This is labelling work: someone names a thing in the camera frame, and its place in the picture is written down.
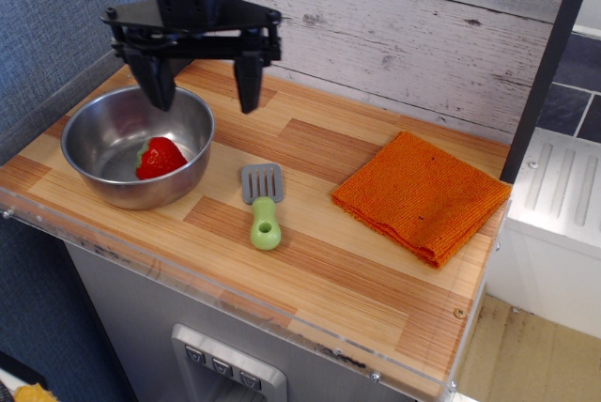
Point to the silver dispenser button panel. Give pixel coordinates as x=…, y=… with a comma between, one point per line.
x=213, y=371

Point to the folded orange cloth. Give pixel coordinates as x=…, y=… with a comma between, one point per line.
x=422, y=198

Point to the red toy strawberry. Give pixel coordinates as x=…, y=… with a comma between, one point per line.
x=157, y=157

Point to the stainless steel bowl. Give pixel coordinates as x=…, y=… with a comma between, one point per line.
x=104, y=140

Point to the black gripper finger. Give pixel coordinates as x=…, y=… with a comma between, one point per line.
x=155, y=77
x=248, y=72

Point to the dark grey right post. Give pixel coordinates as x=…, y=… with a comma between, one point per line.
x=556, y=44

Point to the yellow object at corner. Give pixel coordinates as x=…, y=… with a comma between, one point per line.
x=33, y=393

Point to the grey toy fridge cabinet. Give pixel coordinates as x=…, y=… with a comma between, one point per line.
x=138, y=315

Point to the green handled grey spatula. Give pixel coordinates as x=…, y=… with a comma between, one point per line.
x=262, y=189

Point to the clear acrylic edge guard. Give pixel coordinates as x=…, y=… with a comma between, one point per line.
x=415, y=384

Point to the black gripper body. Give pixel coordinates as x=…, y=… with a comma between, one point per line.
x=201, y=29

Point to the white ribbed side cabinet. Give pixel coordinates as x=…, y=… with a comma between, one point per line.
x=547, y=260

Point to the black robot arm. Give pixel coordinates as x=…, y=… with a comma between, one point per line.
x=150, y=35

